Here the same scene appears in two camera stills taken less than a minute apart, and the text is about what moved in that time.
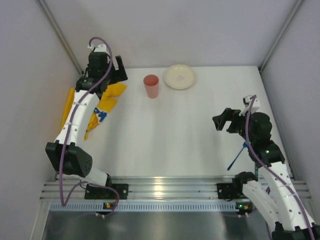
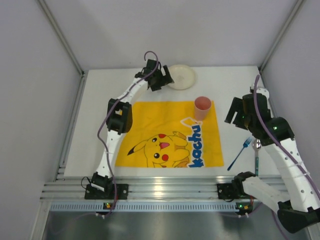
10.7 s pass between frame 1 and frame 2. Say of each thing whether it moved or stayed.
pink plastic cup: moved
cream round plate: stayed
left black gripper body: moved
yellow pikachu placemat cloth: moved
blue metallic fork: stayed
